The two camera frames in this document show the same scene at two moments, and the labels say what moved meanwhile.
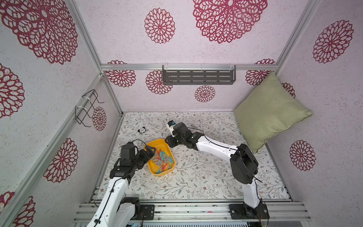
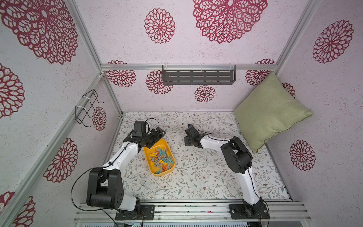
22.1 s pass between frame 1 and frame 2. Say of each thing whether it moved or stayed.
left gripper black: moved
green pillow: stayed
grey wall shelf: stayed
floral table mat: stayed
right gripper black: moved
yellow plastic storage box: stayed
